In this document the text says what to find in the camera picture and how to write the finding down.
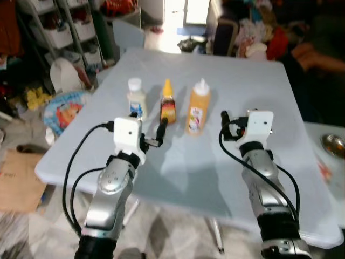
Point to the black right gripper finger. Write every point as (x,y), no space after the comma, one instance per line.
(225,118)

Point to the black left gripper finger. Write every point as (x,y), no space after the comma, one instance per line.
(163,129)
(133,114)

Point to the orange sauce squeeze bottle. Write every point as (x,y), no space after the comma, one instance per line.
(198,108)

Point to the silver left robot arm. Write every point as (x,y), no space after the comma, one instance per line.
(110,183)

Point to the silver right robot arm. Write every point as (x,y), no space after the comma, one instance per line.
(264,183)

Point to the large white folding table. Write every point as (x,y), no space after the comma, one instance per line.
(242,81)

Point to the dark upholstered chair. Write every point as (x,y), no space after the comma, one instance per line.
(225,38)

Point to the colourful clothes pile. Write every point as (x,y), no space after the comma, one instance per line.
(264,40)

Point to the small red wrapper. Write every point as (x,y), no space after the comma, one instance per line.
(324,170)

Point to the round metal bowl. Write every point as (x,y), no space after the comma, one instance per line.
(333,144)

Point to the yellow toy heap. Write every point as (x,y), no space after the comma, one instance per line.
(38,98)

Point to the grey storage shelf rack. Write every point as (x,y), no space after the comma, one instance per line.
(64,32)

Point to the small white side table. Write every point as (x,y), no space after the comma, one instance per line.
(334,186)

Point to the brown cardboard box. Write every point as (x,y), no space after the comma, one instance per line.
(19,183)

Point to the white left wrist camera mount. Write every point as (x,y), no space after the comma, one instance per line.
(126,132)

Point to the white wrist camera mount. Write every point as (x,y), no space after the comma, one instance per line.
(126,132)
(260,125)

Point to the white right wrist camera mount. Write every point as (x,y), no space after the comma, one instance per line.
(260,125)

